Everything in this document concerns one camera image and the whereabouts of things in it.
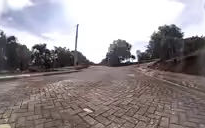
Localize grey concrete pavement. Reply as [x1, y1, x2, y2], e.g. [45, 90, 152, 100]
[135, 64, 205, 95]

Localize grey concrete kerb strip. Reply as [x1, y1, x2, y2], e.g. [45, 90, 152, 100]
[0, 67, 90, 82]

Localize overgrown earth embankment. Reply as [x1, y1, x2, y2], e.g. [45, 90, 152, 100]
[147, 35, 205, 79]

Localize round green tree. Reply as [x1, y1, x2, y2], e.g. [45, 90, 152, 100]
[105, 38, 136, 67]

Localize tall utility pole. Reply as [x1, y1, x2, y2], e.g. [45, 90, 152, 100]
[73, 23, 80, 67]

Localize reddish brick paved road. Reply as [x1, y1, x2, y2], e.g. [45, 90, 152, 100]
[0, 64, 205, 128]

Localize broad dark green tree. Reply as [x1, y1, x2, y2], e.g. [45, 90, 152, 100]
[145, 23, 185, 62]

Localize row of dark trees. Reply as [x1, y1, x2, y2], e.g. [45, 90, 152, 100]
[0, 28, 92, 73]

